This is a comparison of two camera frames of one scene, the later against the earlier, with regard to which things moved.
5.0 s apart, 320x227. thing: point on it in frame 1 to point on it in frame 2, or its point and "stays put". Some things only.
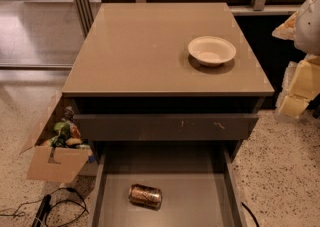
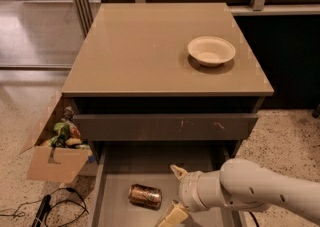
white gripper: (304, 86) to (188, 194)
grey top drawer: (169, 126) stays put
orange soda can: (145, 196) stays put
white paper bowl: (212, 51) stays put
